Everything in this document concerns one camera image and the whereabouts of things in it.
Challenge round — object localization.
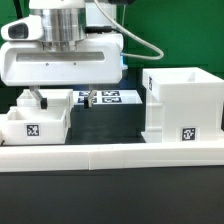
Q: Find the white front drawer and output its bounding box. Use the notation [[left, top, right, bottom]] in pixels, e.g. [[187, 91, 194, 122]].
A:
[[0, 106, 69, 145]]

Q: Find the marker tag sheet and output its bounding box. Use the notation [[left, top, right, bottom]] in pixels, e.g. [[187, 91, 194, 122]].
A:
[[73, 90, 142, 105]]

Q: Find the white rear drawer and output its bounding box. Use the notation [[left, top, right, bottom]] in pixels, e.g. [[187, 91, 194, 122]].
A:
[[16, 89, 74, 109]]

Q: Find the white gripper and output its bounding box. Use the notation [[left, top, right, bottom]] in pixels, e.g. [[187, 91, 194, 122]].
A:
[[0, 33, 124, 109]]

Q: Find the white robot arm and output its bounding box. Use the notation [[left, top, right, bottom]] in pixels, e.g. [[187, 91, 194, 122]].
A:
[[0, 0, 124, 109]]

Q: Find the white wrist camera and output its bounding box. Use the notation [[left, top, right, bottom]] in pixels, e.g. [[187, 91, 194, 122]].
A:
[[1, 15, 44, 41]]

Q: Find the white fence rail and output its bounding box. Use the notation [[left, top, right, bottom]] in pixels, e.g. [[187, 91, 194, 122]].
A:
[[0, 141, 224, 172]]

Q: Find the white drawer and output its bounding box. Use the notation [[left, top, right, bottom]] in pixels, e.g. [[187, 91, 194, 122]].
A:
[[0, 106, 69, 145], [16, 89, 74, 109]]

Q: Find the white drawer cabinet box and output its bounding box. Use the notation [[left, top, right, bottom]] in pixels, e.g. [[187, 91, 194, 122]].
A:
[[142, 67, 224, 143]]

